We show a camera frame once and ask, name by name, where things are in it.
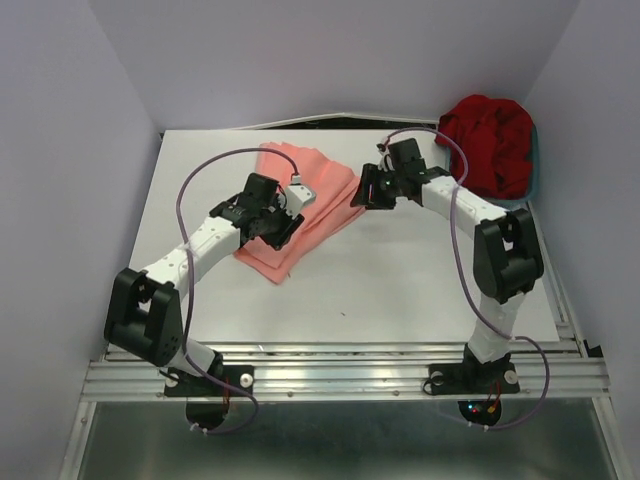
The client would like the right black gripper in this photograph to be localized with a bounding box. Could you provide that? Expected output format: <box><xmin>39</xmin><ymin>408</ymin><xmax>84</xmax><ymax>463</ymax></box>
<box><xmin>347</xmin><ymin>163</ymin><xmax>403</xmax><ymax>210</ymax></box>

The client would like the pink skirt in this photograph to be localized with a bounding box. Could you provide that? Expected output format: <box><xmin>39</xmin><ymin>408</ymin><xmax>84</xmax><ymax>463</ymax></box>
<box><xmin>235</xmin><ymin>142</ymin><xmax>364</xmax><ymax>284</ymax></box>

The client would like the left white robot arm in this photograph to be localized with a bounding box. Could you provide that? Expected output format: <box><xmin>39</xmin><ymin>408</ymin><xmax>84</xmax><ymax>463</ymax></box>
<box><xmin>104</xmin><ymin>173</ymin><xmax>316</xmax><ymax>395</ymax></box>

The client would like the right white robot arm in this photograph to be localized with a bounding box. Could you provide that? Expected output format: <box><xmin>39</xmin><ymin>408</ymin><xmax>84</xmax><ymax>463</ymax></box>
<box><xmin>351</xmin><ymin>138</ymin><xmax>544</xmax><ymax>396</ymax></box>

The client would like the red skirt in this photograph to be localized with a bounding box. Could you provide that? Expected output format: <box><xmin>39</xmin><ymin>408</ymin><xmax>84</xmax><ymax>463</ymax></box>
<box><xmin>433</xmin><ymin>92</ymin><xmax>534</xmax><ymax>200</ymax></box>

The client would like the teal plastic basket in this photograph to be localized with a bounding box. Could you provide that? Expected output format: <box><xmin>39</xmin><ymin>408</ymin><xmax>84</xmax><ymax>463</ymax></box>
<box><xmin>439</xmin><ymin>119</ymin><xmax>542</xmax><ymax>205</ymax></box>

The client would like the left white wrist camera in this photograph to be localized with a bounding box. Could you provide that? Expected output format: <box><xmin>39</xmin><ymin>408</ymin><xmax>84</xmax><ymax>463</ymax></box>
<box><xmin>284</xmin><ymin>183</ymin><xmax>316</xmax><ymax>218</ymax></box>

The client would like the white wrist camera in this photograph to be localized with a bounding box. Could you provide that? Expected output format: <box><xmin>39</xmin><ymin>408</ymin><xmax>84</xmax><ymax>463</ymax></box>
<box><xmin>376</xmin><ymin>143</ymin><xmax>395</xmax><ymax>172</ymax></box>
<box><xmin>284</xmin><ymin>183</ymin><xmax>316</xmax><ymax>218</ymax></box>

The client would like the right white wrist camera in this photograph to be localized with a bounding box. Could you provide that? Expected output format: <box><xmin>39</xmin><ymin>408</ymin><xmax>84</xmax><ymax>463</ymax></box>
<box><xmin>376</xmin><ymin>143</ymin><xmax>395</xmax><ymax>172</ymax></box>

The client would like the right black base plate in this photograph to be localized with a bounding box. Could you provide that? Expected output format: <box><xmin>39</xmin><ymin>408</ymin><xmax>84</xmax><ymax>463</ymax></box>
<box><xmin>422</xmin><ymin>363</ymin><xmax>521</xmax><ymax>397</ymax></box>

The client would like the aluminium rail frame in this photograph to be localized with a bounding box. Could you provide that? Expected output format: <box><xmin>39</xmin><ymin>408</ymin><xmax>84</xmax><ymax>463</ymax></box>
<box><xmin>61</xmin><ymin>203</ymin><xmax>631</xmax><ymax>479</ymax></box>

